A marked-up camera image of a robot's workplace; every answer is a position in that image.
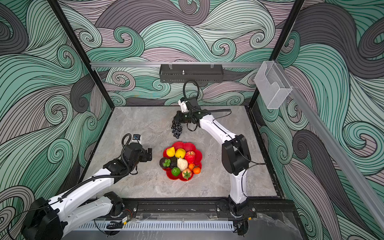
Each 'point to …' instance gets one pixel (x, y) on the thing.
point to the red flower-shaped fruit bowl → (187, 147)
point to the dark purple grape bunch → (176, 128)
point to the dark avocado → (173, 162)
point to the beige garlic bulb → (182, 164)
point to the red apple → (190, 157)
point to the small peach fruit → (186, 173)
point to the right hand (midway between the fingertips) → (174, 117)
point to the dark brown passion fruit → (162, 161)
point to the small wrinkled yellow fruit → (171, 151)
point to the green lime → (175, 171)
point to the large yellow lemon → (180, 153)
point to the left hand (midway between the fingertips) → (144, 147)
